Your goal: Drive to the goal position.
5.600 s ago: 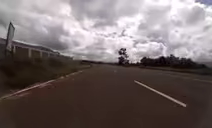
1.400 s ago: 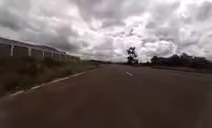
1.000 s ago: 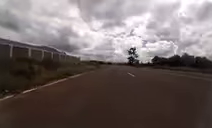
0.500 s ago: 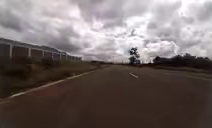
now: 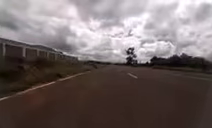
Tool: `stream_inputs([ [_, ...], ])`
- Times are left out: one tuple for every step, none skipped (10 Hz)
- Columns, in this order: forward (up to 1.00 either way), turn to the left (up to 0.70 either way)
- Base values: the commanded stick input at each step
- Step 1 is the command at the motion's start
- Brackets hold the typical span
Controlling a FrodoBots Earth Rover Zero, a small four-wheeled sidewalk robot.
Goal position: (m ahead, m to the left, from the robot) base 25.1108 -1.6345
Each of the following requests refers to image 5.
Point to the long wall with pale pillars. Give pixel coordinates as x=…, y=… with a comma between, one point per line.
x=24, y=51

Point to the lone dark tree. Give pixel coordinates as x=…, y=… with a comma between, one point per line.
x=131, y=56

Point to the dark row of trees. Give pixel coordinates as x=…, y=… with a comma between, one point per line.
x=180, y=61

